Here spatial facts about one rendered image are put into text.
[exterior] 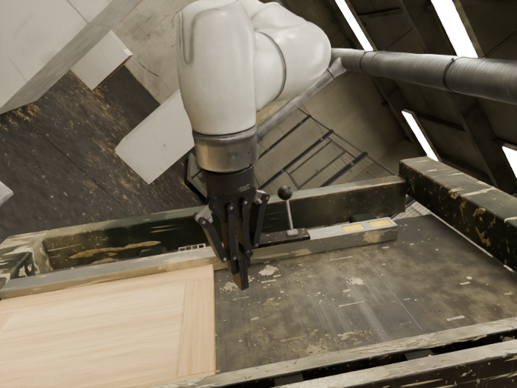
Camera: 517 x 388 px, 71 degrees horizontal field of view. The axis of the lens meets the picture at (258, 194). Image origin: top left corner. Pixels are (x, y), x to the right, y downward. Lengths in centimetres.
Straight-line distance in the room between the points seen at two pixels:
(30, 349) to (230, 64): 64
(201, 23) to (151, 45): 844
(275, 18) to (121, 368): 61
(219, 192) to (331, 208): 67
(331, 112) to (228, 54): 910
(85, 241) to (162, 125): 346
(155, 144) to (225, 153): 414
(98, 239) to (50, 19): 218
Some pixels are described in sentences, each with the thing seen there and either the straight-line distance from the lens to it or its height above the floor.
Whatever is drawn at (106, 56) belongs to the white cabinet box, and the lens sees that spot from 575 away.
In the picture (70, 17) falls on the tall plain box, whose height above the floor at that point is 102.
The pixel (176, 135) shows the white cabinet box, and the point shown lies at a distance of 457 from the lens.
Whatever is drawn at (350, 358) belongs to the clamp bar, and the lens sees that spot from 57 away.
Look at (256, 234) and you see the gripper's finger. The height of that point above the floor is 148.
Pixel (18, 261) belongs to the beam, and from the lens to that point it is 113.
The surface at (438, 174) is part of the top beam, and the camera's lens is 113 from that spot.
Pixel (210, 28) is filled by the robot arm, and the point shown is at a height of 163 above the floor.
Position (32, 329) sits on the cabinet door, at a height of 99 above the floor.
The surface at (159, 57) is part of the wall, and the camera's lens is 888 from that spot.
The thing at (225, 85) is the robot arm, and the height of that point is 160.
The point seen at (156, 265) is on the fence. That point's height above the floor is 120.
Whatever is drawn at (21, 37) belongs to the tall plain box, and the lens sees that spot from 319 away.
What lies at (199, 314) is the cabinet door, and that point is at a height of 128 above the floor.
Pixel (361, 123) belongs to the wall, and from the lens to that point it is 991.
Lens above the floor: 161
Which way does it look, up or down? 8 degrees down
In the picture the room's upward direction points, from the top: 51 degrees clockwise
